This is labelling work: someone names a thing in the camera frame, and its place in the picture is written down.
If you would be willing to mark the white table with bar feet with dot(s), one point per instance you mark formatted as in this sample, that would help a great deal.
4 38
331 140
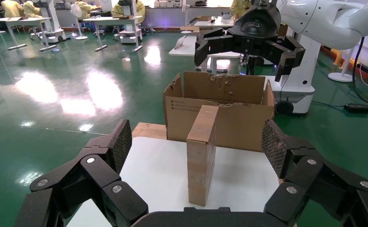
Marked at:
21 20
115 20

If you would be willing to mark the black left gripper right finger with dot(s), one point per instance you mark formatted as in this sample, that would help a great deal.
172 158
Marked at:
322 188

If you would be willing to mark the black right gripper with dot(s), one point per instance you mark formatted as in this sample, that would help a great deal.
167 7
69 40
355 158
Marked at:
256 31

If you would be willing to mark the big open cardboard box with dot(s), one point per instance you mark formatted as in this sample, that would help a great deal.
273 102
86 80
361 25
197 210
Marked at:
243 125

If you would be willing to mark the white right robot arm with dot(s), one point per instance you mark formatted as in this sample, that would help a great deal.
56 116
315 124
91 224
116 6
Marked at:
328 18

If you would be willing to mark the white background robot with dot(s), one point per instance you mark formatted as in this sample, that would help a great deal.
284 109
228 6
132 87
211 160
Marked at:
54 28
130 34

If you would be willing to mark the long grey counter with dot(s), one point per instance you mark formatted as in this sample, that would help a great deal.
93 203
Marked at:
171 17

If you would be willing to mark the person in yellow coat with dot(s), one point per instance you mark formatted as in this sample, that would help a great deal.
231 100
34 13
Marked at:
83 9
239 7
11 8
140 11
30 9

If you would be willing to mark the black power adapter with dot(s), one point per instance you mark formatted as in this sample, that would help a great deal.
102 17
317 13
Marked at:
358 108

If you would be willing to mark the small cardboard box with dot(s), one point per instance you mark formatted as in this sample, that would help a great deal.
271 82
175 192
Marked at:
202 156

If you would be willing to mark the white robot column with wheels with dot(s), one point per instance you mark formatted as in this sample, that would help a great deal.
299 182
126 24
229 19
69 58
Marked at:
300 78

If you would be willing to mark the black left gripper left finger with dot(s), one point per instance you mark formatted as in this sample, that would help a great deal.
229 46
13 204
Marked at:
77 188

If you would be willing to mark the white table with small carton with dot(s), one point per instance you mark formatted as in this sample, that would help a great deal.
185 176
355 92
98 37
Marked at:
221 22

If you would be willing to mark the small open carton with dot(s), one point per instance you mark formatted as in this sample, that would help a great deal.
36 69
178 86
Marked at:
204 18

